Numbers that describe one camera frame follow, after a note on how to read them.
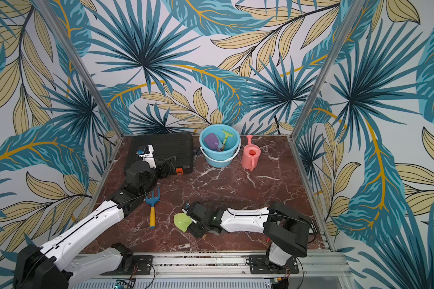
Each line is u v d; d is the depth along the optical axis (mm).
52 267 377
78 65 837
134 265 700
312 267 746
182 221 852
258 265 731
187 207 733
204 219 626
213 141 1034
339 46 782
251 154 973
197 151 1101
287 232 439
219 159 921
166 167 677
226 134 1028
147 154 661
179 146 1038
